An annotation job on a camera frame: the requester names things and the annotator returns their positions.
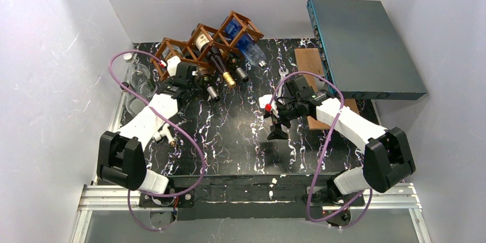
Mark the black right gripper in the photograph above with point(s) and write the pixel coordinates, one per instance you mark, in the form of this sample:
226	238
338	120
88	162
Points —
281	116

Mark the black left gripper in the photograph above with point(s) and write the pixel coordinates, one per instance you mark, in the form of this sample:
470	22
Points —
188	73

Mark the clear bottle silver cap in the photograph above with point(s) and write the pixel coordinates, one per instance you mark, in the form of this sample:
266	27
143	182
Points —
139	77

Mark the blue transparent bottle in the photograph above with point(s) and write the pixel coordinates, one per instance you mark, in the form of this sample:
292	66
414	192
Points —
246	45

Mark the clear bottle white gold label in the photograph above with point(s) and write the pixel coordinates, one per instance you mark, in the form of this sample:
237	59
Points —
134	105

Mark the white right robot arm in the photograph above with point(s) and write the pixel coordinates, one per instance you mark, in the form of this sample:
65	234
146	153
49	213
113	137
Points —
387	154

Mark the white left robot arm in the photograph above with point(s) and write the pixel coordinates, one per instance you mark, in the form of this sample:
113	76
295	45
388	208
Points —
121	154

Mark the dark wine bottle gold cap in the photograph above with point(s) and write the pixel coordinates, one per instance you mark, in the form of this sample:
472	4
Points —
215	58

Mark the brown wooden wine rack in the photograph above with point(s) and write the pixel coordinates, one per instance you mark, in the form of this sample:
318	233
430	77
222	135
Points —
218	38

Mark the silver wrench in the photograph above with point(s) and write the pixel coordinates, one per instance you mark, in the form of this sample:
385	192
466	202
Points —
283	72

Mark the wooden board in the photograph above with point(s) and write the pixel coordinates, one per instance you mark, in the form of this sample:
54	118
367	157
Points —
309	60

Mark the teal metal box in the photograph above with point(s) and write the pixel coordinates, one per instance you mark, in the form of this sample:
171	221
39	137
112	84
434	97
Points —
363	54

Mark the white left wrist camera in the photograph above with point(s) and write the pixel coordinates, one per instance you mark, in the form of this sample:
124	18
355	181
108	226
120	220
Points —
171	66

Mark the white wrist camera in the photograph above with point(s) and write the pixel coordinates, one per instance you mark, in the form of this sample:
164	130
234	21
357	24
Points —
171	66
266	101

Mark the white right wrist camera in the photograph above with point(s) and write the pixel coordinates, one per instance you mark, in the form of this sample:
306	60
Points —
266	101

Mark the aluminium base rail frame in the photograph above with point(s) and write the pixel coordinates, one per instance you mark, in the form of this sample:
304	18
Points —
205	196

